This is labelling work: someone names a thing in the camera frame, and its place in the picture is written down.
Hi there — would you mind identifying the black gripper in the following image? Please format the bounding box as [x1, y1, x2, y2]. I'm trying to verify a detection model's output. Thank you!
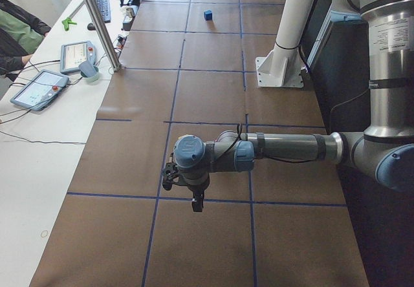
[187, 184, 208, 212]

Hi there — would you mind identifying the blue cube block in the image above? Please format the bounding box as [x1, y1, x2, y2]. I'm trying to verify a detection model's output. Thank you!
[203, 10, 213, 21]

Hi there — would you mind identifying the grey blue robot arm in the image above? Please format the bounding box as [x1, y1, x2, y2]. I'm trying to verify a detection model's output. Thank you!
[162, 0, 413, 212]

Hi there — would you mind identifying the far teach pendant tablet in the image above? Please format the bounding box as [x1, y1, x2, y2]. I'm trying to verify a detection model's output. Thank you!
[60, 41, 96, 74]

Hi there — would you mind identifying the teach pendant tablet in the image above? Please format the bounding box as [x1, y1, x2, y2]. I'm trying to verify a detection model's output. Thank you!
[60, 41, 96, 74]
[10, 70, 69, 111]

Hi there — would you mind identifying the near teach pendant tablet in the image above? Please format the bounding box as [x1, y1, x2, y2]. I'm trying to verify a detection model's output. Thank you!
[10, 70, 69, 111]

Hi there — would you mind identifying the metal cup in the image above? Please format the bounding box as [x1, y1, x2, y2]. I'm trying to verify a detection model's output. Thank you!
[125, 7, 135, 18]

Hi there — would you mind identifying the black computer mouse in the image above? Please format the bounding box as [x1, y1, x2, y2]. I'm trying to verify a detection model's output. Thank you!
[87, 23, 96, 31]

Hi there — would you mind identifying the black keyboard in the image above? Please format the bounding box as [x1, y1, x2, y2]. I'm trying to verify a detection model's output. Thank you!
[95, 0, 111, 23]

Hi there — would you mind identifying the seated person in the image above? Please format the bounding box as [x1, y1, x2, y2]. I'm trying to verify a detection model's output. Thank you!
[0, 0, 51, 81]

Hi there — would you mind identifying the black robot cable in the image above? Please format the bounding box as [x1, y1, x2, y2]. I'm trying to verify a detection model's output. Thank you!
[212, 122, 320, 165]

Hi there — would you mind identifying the white camera pole mount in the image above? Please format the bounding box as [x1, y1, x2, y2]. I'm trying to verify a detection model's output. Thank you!
[256, 0, 314, 88]

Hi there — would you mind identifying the green handled tool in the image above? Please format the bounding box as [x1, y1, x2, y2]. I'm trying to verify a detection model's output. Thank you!
[61, 17, 77, 31]

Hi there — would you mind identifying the aluminium frame post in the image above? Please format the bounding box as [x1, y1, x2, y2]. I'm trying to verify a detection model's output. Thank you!
[84, 0, 121, 72]

